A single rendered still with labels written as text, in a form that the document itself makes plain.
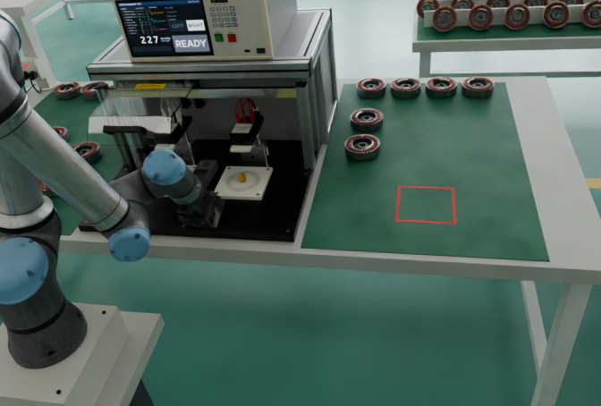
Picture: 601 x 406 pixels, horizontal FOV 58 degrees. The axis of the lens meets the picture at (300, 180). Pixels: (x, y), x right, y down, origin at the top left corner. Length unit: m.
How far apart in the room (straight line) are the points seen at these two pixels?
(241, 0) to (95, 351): 0.92
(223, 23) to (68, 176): 0.73
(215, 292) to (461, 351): 1.03
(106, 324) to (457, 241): 0.86
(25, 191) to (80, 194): 0.19
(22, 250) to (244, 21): 0.81
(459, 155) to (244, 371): 1.10
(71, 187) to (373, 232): 0.79
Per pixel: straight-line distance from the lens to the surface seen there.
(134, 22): 1.65
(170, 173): 1.12
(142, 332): 1.34
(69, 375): 1.21
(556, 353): 1.73
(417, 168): 1.68
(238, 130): 1.62
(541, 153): 1.80
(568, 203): 1.62
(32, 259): 1.12
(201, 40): 1.59
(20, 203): 1.18
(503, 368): 2.13
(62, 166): 0.98
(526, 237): 1.48
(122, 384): 1.27
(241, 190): 1.60
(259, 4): 1.50
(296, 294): 2.32
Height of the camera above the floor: 1.72
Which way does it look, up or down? 36 degrees down
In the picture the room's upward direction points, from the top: 7 degrees counter-clockwise
